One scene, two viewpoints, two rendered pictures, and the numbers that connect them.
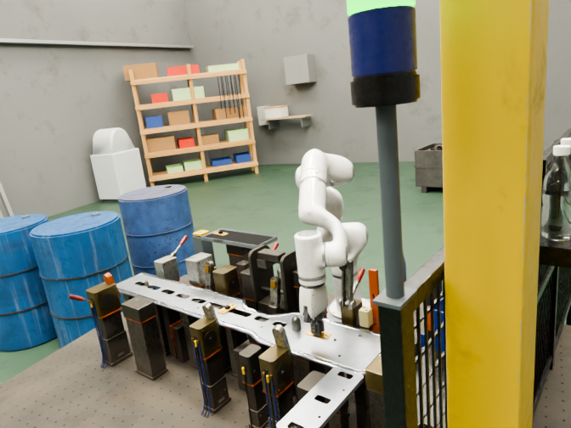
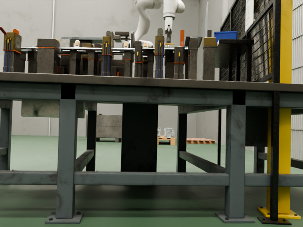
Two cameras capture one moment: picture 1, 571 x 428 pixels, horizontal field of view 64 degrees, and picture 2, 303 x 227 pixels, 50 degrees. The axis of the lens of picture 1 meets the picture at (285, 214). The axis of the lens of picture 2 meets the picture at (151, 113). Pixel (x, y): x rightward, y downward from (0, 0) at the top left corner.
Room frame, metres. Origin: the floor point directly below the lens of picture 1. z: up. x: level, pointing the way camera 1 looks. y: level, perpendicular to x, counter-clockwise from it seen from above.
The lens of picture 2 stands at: (-0.48, 1.37, 0.48)
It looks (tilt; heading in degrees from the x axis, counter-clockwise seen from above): 2 degrees up; 324
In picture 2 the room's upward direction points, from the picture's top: 2 degrees clockwise
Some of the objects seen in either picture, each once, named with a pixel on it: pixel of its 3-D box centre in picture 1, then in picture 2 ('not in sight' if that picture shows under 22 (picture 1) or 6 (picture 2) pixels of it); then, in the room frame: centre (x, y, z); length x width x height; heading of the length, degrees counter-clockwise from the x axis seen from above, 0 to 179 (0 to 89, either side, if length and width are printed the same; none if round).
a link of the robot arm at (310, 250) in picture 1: (311, 253); (170, 5); (1.31, -0.06, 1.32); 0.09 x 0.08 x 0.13; 77
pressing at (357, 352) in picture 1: (223, 309); (101, 50); (1.65, 0.29, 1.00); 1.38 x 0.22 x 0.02; 51
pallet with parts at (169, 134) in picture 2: not in sight; (156, 135); (6.10, -3.61, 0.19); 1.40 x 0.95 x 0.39; 145
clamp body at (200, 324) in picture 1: (207, 367); (106, 63); (1.46, 0.34, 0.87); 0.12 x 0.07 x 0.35; 141
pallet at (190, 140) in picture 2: not in sight; (195, 140); (5.93, -4.80, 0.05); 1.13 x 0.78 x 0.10; 150
